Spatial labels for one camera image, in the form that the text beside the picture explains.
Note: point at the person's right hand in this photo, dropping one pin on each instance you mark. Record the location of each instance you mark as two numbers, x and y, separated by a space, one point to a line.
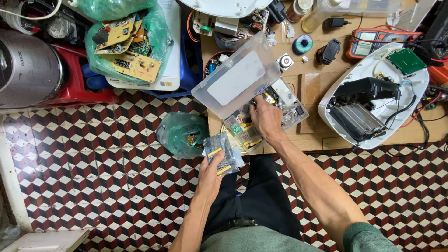
267 120

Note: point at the yellow board with display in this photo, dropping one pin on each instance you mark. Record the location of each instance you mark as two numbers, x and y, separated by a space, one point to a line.
138 66

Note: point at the person's green sweater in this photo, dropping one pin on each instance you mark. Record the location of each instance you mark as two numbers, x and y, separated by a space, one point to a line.
266 241

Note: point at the orange multimeter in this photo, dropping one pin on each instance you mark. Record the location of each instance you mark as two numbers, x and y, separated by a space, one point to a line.
371 42

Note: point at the clear plastic container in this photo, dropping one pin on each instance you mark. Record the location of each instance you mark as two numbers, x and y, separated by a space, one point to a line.
367 6

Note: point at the brown cardboard sheet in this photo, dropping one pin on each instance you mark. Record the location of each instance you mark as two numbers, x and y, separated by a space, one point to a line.
315 91

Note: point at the person's left hand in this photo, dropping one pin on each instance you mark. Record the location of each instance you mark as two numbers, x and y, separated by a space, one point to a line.
209 180

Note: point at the silver rice cooker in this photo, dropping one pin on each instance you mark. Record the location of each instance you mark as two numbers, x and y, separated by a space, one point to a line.
28 70

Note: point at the clear plastic component box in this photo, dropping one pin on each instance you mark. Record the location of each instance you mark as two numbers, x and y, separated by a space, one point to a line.
238 80

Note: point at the yellow board with black relay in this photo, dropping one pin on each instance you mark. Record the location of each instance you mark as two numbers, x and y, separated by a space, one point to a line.
113 35

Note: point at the small green plastic bag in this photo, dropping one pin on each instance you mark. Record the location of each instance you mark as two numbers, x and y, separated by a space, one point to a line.
178 134

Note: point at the circuit board with copper coil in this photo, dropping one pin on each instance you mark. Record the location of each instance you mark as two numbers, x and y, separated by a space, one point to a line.
227 26

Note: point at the black cylindrical part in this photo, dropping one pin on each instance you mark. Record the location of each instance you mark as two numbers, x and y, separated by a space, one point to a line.
328 52

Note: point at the blue plastic stool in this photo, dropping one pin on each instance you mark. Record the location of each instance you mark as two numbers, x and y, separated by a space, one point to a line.
190 66

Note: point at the red box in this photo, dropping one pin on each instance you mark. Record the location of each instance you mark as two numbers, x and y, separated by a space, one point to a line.
439 73

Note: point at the white round appliance lid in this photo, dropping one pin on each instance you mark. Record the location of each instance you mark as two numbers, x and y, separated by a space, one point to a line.
224 7

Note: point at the red plastic stool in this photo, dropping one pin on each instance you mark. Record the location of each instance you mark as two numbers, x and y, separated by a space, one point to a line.
75 87

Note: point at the blue solder spool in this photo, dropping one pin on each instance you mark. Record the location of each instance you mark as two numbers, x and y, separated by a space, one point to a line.
302 44

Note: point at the white flat appliance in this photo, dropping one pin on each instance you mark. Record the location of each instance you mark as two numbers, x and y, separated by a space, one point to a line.
173 49

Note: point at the small silver knob part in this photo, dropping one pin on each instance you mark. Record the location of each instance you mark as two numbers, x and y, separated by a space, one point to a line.
285 62

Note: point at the clear bag of resistors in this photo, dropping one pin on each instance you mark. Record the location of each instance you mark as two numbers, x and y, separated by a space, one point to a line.
220 150

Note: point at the green circuit board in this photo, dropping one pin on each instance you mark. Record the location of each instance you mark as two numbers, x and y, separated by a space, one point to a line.
406 61

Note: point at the person's dark belt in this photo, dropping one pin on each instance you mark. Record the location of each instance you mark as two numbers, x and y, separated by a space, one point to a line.
241 222

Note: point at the black plug adapter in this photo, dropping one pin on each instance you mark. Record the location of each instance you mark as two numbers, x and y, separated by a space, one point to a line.
332 23

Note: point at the clear bottle of yellow liquid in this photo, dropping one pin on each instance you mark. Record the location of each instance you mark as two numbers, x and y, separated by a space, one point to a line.
316 17

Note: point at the black heater module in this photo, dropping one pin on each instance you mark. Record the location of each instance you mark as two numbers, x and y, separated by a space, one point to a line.
360 105

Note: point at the white wooden board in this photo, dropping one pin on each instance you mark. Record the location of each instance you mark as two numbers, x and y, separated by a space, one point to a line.
45 241

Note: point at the brown bottle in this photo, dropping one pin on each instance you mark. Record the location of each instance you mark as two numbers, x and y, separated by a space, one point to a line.
297 9

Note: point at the black device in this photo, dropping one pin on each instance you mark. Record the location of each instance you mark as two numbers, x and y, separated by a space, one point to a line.
439 31

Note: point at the large green bag of boards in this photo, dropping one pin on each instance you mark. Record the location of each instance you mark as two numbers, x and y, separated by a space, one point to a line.
157 38

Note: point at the person's black trousers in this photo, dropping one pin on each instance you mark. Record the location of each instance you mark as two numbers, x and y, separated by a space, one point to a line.
262 196

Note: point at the black connector part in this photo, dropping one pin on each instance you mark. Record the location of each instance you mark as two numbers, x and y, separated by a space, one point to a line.
277 10

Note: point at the white open appliance housing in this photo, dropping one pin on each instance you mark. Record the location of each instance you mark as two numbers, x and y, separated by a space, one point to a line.
406 94

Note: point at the round tin of components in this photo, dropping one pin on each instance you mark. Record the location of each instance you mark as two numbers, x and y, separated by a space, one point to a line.
214 64

